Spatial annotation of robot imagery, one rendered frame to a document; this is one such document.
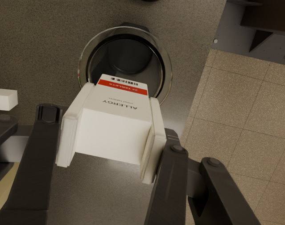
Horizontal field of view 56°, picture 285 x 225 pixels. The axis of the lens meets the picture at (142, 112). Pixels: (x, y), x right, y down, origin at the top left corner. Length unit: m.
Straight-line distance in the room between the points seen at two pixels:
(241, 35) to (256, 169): 0.85
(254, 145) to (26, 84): 1.47
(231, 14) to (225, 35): 0.11
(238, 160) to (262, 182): 0.24
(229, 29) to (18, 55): 1.16
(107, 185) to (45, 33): 0.35
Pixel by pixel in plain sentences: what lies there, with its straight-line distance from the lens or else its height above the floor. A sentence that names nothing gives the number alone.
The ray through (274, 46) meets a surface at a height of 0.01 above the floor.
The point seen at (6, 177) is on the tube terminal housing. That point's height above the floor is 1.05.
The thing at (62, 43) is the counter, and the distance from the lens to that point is 0.55.
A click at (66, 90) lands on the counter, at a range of 0.56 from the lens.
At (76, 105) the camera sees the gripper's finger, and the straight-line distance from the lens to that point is 0.16.
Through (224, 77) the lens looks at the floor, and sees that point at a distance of 1.58.
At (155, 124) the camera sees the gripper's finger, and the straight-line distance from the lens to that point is 0.16.
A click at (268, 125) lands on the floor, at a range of 1.78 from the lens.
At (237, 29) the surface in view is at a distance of 1.54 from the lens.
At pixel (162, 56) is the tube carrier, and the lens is 0.30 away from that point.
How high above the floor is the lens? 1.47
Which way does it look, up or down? 69 degrees down
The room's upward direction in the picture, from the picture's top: 177 degrees clockwise
